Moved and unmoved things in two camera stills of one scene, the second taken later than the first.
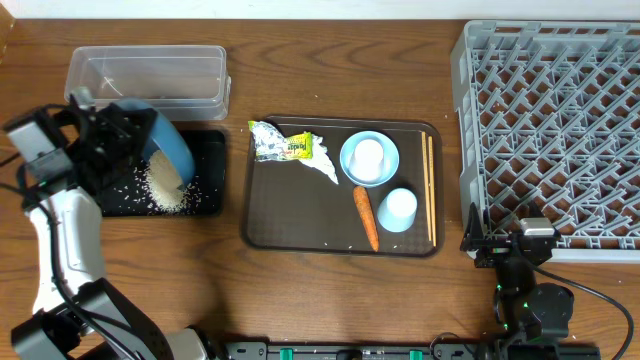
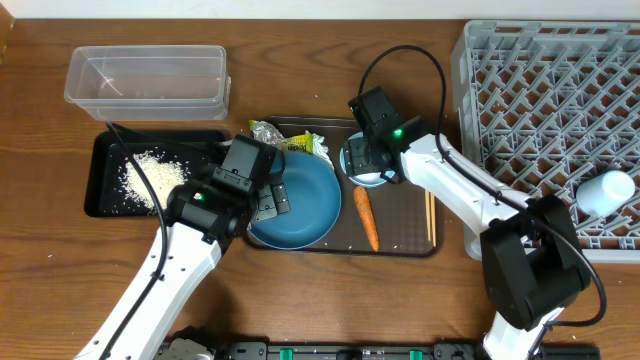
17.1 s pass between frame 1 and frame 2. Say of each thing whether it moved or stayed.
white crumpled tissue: stayed
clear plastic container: stayed
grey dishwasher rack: stayed
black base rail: stayed
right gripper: moved
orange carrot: stayed
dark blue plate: moved
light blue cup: moved
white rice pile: stayed
